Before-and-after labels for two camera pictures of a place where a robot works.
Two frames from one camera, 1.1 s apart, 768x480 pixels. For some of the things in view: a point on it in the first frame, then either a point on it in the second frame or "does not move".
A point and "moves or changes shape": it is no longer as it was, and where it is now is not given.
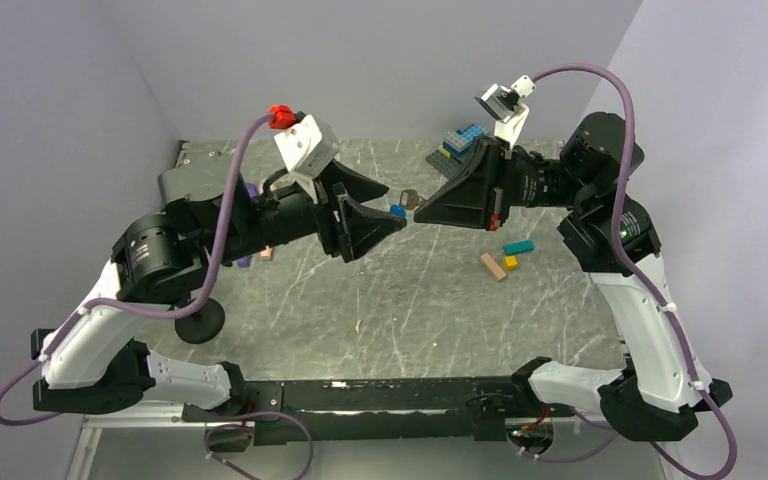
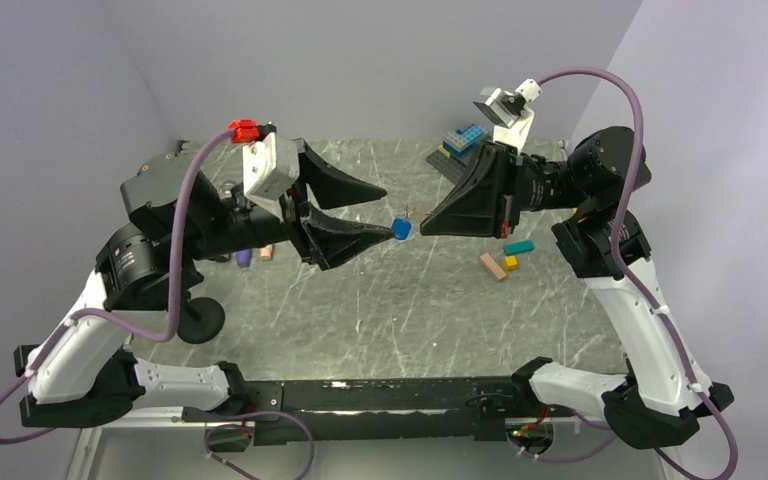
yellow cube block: [510, 263] does not move
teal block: [518, 247] does not move
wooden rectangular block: [493, 265] does not move
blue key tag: [397, 210] moves or changes shape
